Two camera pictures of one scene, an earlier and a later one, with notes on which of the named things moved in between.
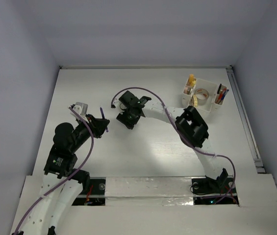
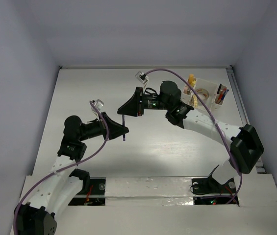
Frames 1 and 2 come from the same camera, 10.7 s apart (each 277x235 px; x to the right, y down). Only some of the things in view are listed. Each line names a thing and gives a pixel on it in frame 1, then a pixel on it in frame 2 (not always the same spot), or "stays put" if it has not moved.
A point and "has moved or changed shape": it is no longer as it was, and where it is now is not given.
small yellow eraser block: (195, 103) stays put
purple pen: (103, 117) has moved or changed shape
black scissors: (219, 87) stays put
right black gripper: (129, 123) -> (134, 107)
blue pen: (223, 95) stays put
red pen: (220, 95) stays put
